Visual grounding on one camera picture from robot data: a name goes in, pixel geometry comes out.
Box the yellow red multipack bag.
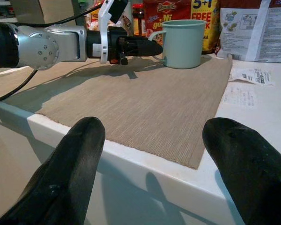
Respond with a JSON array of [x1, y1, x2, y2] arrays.
[[191, 0, 221, 55]]

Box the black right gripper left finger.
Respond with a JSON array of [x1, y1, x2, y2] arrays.
[[0, 116, 106, 225]]

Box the dark jar with red lid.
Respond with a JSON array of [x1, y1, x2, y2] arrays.
[[132, 3, 147, 38]]

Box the white paper receipt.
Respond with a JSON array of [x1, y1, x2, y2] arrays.
[[222, 84, 257, 106]]

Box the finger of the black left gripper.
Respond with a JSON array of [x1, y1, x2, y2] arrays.
[[124, 38, 164, 58]]

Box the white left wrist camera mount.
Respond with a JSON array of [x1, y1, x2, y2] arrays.
[[98, 0, 129, 64]]

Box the yellow snack packet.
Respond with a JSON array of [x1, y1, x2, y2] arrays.
[[86, 10, 103, 31]]

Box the beige woven placemat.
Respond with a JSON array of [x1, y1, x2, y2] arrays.
[[0, 54, 233, 170]]

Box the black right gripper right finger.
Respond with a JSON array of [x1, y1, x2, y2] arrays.
[[202, 117, 281, 225]]

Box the pale green mug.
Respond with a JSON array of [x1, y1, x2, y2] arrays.
[[148, 19, 207, 69]]

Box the brown cardboard box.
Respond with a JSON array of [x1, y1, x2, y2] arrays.
[[9, 0, 73, 24]]

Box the red instant noodle pack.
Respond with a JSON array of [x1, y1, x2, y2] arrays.
[[143, 0, 192, 46]]

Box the small white printed sachet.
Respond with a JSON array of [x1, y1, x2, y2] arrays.
[[228, 67, 276, 86]]

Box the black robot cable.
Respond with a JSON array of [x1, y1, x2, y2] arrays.
[[10, 3, 103, 27], [0, 69, 39, 110]]

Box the white printed food bag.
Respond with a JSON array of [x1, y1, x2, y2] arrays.
[[216, 0, 281, 63]]

